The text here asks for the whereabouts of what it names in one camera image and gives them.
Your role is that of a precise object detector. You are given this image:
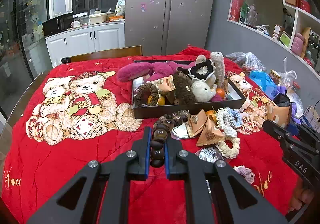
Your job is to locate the brown paper packet front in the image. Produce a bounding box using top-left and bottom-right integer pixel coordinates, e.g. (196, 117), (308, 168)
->
(266, 101), (292, 128)

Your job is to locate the light blue knitted scrunchie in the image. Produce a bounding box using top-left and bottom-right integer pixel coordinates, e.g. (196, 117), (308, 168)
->
(225, 107), (242, 129)

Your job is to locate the brown wooden bead bracelet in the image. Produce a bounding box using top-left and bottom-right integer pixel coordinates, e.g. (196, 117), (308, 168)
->
(149, 109), (191, 168)

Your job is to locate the olive brown knitted scrunchie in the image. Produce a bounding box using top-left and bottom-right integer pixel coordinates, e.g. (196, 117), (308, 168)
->
(133, 83), (159, 107)

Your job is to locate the right hand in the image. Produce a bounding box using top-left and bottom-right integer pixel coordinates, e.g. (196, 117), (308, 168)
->
(288, 177), (314, 212)

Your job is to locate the pink white knitted scrunchie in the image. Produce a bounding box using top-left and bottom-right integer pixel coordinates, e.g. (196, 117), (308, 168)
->
(233, 165), (255, 184)

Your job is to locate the clear printed sachet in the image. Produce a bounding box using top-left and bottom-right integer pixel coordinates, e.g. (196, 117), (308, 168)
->
(195, 147), (225, 163)

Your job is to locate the dark grey cloth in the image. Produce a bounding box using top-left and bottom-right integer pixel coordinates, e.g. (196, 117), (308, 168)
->
(273, 93), (291, 107)

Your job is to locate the cream knitted scrunchie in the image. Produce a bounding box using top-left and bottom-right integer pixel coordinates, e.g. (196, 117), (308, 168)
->
(216, 137), (240, 159)

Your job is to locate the purple towel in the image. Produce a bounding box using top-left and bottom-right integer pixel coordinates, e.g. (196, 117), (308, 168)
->
(277, 86), (303, 124)

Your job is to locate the brown paper pyramid packet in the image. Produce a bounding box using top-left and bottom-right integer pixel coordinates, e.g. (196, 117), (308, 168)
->
(196, 118), (225, 147)

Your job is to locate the white knotted plastic bag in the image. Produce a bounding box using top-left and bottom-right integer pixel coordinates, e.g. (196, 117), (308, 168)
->
(279, 58), (297, 90)

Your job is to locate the silver foil sachet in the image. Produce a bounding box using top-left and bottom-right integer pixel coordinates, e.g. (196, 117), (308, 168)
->
(170, 123), (191, 140)

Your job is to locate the blue plastic bag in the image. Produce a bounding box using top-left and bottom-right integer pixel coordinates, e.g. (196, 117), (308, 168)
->
(249, 71), (279, 100)

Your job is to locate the black shallow gift box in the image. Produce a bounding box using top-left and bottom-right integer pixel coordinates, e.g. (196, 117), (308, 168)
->
(131, 60), (247, 120)

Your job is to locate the orange mandarin on blanket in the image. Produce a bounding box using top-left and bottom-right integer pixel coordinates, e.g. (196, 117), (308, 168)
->
(206, 110), (217, 124)

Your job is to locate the red teddy bear blanket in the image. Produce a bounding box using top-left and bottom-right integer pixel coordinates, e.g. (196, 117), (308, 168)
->
(1, 46), (297, 223)

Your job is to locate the orange mandarin in box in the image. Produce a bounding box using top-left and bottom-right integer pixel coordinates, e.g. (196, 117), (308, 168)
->
(216, 88), (226, 99)

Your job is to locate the clear plastic bag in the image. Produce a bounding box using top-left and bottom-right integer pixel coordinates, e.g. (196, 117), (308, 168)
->
(226, 52), (266, 74)

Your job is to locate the pink case on shelf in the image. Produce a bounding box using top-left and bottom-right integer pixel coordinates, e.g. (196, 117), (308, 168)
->
(291, 33), (305, 56)

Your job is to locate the white plush rabbit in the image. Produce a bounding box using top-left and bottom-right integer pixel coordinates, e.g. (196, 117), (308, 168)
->
(191, 81), (217, 103)

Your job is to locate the brown knitted plush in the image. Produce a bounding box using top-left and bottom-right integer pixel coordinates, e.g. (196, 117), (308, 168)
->
(173, 72), (196, 105)

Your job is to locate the orange mandarin left box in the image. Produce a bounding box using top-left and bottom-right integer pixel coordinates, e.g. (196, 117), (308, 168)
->
(147, 95), (165, 106)

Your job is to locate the brown paper packet in box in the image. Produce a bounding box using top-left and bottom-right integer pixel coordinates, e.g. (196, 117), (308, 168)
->
(152, 75), (176, 93)

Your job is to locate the black white knitted scrunchie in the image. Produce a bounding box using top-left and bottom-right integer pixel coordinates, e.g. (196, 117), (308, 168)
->
(188, 60), (215, 81)

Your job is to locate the pink plush toy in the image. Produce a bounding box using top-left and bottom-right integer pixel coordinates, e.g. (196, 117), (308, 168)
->
(117, 61), (195, 82)

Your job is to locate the green box on shelf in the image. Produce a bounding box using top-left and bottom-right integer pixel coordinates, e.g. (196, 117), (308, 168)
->
(239, 1), (249, 24)

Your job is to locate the wooden chair back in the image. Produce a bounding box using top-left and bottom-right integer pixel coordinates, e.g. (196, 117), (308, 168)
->
(61, 45), (143, 64)

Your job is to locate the white kitchen cabinet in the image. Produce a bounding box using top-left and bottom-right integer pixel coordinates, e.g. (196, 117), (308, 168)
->
(45, 20), (125, 67)

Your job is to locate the red gift box on shelf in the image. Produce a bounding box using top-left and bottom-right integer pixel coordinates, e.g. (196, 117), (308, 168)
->
(229, 0), (245, 22)

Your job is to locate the white mug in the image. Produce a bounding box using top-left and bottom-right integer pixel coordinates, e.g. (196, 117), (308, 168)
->
(71, 20), (81, 28)

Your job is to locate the black microwave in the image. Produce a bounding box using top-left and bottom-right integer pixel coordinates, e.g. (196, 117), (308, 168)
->
(42, 12), (74, 37)

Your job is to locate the cream basin on counter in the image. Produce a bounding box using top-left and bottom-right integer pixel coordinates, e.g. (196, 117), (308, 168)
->
(89, 13), (108, 24)

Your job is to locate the silver double door refrigerator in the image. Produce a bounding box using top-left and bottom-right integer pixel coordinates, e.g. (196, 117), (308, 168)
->
(125, 0), (213, 56)

